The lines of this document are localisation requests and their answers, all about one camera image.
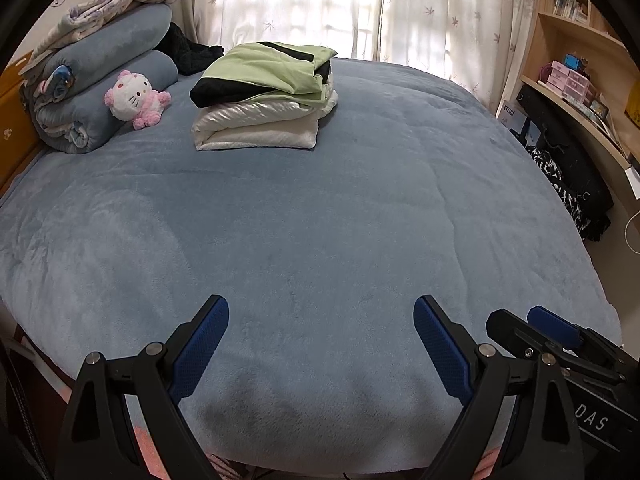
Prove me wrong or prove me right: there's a wooden headboard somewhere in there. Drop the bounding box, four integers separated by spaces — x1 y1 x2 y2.
0 53 43 195

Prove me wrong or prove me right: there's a floral folded quilt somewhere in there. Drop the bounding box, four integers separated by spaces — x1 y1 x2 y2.
20 0 180 79

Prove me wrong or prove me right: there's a black garment by pillows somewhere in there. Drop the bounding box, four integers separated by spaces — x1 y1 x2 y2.
156 23 224 76

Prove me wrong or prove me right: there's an upper blue rolled pillow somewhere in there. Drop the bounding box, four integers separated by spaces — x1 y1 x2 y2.
25 4 171 100

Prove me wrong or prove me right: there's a light green black jacket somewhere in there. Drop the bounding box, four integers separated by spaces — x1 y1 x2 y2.
190 41 336 108

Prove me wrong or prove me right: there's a cream white puffer jacket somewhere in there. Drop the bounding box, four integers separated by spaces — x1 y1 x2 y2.
191 90 338 151

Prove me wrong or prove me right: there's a black white patterned cloth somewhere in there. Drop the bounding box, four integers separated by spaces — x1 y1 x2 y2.
516 84 614 242

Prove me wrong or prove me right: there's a blue plush bed blanket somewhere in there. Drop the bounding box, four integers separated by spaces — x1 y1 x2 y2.
1 60 620 474

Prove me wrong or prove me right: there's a lower blue rolled pillow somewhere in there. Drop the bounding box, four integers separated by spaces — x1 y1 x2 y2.
29 50 178 154

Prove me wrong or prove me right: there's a white floral curtain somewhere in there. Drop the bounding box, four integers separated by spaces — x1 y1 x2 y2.
184 0 537 112

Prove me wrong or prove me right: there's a white cable at right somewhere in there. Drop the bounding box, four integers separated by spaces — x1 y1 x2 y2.
622 209 640 256

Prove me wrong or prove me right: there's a pink drawer organizer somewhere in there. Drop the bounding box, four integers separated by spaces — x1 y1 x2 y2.
538 61 598 106

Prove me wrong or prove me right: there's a pink white cat plush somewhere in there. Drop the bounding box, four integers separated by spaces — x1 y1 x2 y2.
103 70 171 130

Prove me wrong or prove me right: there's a blue rolled pillow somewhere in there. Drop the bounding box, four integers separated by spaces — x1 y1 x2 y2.
25 4 171 100
29 50 178 154

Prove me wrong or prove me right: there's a wooden bookshelf desk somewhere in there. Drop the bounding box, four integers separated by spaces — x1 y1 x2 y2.
506 0 639 211

